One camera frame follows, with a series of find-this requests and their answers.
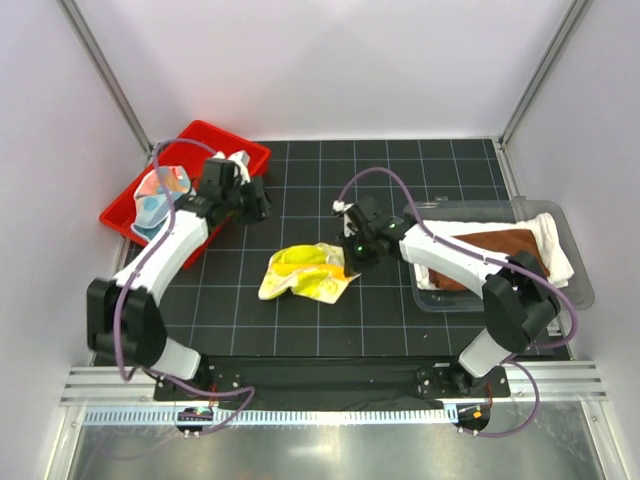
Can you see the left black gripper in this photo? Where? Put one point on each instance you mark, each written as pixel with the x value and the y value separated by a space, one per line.
pixel 260 203

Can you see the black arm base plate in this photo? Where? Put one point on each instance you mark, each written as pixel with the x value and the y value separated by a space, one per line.
pixel 353 383

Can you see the perforated metal cable rail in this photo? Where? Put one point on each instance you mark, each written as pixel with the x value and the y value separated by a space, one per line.
pixel 200 416

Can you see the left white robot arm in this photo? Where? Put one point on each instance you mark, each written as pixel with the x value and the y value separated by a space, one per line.
pixel 124 319

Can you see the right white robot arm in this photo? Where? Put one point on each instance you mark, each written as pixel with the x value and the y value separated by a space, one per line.
pixel 518 302

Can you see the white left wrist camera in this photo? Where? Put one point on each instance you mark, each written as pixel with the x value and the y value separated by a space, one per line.
pixel 240 159

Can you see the black grid cutting mat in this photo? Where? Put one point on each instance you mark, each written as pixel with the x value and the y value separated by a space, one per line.
pixel 213 305

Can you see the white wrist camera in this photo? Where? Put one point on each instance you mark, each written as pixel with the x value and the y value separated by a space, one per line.
pixel 341 209
pixel 240 159

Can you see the white terry towel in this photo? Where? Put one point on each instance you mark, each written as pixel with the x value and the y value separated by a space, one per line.
pixel 545 232

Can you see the clear plastic container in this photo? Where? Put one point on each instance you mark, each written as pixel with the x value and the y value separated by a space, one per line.
pixel 579 294

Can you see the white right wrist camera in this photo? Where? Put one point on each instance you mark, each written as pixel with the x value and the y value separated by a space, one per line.
pixel 341 209

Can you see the blue orange patterned towel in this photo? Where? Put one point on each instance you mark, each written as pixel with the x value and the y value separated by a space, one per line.
pixel 151 205

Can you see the yellow patterned towel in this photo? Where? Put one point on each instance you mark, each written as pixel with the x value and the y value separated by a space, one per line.
pixel 313 271

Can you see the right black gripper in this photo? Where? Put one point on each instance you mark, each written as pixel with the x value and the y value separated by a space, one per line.
pixel 352 263

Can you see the brown towel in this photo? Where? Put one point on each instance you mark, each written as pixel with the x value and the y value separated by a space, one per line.
pixel 507 241

